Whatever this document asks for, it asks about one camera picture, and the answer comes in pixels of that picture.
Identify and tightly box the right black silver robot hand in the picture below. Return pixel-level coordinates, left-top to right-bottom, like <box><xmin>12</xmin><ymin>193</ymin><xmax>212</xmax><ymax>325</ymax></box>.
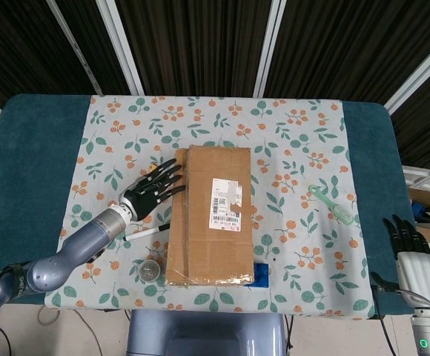
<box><xmin>370</xmin><ymin>214</ymin><xmax>430</xmax><ymax>309</ymax></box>

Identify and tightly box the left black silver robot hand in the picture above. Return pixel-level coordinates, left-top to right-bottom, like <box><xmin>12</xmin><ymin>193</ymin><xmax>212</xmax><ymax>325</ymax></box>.
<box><xmin>120</xmin><ymin>158</ymin><xmax>186</xmax><ymax>222</ymax></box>

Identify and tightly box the brown cardboard shipping box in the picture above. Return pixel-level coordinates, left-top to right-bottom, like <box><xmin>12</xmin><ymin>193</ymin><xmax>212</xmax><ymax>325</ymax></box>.
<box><xmin>165</xmin><ymin>146</ymin><xmax>256</xmax><ymax>287</ymax></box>

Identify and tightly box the white marker pen black cap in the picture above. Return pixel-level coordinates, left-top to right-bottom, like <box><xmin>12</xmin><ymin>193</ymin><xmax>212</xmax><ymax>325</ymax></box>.
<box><xmin>124</xmin><ymin>225</ymin><xmax>171</xmax><ymax>242</ymax></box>

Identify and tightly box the round clear jar of screws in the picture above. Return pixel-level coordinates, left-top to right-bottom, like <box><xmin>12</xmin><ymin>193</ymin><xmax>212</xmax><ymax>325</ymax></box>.
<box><xmin>137</xmin><ymin>259</ymin><xmax>161</xmax><ymax>283</ymax></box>

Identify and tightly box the floral leaf print tablecloth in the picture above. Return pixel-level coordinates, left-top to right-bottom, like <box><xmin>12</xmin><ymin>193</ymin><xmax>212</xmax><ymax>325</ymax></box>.
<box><xmin>43</xmin><ymin>94</ymin><xmax>375</xmax><ymax>320</ymax></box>

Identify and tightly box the green toothbrush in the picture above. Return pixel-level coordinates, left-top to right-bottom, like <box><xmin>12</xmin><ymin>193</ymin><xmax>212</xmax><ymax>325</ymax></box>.
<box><xmin>308</xmin><ymin>184</ymin><xmax>355</xmax><ymax>226</ymax></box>

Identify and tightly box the teal plush table cover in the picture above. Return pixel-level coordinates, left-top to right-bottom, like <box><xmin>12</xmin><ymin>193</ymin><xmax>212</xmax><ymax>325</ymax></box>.
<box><xmin>0</xmin><ymin>93</ymin><xmax>430</xmax><ymax>320</ymax></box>

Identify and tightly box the blue toy building block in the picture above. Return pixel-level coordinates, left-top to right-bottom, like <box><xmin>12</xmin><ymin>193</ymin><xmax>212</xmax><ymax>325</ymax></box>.
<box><xmin>246</xmin><ymin>262</ymin><xmax>271</xmax><ymax>289</ymax></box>

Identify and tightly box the black right hand cable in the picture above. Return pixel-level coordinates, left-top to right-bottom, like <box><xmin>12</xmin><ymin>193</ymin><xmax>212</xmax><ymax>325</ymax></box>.
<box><xmin>370</xmin><ymin>285</ymin><xmax>391</xmax><ymax>356</ymax></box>

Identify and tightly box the white aluminium frame rail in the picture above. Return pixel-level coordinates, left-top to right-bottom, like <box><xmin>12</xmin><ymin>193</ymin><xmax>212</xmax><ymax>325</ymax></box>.
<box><xmin>402</xmin><ymin>165</ymin><xmax>430</xmax><ymax>186</ymax></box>

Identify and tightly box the beige floor cable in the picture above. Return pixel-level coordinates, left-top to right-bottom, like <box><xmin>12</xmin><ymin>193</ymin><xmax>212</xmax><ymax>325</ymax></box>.
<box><xmin>39</xmin><ymin>307</ymin><xmax>103</xmax><ymax>356</ymax></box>

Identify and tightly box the white aluminium frame post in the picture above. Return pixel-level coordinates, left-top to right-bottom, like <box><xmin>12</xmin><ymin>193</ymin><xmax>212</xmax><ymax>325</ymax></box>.
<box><xmin>383</xmin><ymin>36</ymin><xmax>430</xmax><ymax>114</ymax></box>
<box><xmin>254</xmin><ymin>0</ymin><xmax>286</xmax><ymax>97</ymax></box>
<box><xmin>96</xmin><ymin>0</ymin><xmax>144</xmax><ymax>96</ymax></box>

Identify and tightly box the thin white frame post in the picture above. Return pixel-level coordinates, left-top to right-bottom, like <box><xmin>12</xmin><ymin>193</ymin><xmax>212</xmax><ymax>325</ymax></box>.
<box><xmin>46</xmin><ymin>0</ymin><xmax>105</xmax><ymax>96</ymax></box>

